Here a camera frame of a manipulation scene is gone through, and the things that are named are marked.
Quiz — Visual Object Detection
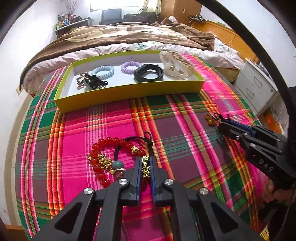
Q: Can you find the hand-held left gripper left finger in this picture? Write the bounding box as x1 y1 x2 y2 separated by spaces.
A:
30 157 142 241

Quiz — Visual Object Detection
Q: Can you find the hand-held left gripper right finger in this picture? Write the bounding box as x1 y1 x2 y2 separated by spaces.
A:
150 156 264 241

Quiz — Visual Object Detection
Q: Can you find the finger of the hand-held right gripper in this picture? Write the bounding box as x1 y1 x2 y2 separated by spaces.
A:
217 122 256 151
225 119 259 138

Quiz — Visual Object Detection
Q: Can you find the sparkly beaded bracelet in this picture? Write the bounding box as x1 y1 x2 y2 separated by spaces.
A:
205 113 232 127

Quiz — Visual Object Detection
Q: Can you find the red bead bracelet gold charm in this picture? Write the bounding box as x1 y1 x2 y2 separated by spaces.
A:
90 137 153 189

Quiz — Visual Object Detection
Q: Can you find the yellow cardboard box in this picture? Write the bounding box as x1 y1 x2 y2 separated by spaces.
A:
54 49 205 114

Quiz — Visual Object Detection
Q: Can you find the clear bag of gold jewellery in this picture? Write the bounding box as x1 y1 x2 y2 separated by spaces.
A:
159 50 195 78

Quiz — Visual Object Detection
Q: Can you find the black watch band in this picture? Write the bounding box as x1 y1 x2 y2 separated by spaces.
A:
134 64 164 82

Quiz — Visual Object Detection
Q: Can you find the purple spiral hair tie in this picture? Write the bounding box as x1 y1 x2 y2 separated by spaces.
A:
121 61 139 75

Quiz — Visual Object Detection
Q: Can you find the dark maroon bead bracelet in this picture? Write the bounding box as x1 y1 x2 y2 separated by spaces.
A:
76 72 93 89

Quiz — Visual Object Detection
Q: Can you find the light blue spiral hair tie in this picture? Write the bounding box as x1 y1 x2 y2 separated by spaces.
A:
92 65 115 79

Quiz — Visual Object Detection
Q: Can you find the person's right hand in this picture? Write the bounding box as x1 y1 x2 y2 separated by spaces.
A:
262 178 278 204

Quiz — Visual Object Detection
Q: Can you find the plaid tablecloth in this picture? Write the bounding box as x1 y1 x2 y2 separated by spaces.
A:
15 53 262 241

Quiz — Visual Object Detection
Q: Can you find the grey drawer cabinet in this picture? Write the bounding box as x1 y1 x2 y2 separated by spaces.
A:
233 58 284 116

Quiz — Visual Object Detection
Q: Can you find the bed mattress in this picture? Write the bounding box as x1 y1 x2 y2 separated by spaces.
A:
215 67 241 84

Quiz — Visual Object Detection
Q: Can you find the wooden headboard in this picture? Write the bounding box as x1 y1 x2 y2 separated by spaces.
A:
196 20 260 64

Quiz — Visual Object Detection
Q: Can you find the wooden wardrobe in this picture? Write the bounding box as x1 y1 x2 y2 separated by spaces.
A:
161 0 201 25

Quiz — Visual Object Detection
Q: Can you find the bed with brown blanket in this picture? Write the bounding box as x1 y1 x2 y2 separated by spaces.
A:
20 20 215 86

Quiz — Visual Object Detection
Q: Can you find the patterned curtain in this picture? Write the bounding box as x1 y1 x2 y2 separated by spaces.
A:
136 0 162 14

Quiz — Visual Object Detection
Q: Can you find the dark brown bag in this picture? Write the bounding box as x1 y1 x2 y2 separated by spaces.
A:
122 11 158 24

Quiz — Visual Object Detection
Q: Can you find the television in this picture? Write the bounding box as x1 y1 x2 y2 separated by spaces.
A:
99 9 122 25

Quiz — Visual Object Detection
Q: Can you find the group of bottles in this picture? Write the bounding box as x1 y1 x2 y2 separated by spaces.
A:
55 13 82 29

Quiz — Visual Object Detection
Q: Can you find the window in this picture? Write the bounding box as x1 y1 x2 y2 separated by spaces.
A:
89 0 160 12

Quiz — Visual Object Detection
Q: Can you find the vase with branches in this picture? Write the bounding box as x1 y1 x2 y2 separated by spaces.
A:
65 0 82 15

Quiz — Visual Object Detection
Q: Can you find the black hair tie with beads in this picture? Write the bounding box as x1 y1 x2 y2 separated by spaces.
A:
109 132 154 180

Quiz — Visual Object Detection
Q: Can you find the gold chain bracelet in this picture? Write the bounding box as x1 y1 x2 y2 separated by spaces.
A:
87 154 115 172

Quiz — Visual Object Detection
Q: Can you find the thick black cable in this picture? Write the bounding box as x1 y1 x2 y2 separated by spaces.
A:
200 0 296 139

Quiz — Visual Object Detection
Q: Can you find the power strip with cables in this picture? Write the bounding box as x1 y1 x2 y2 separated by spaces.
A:
188 14 207 24

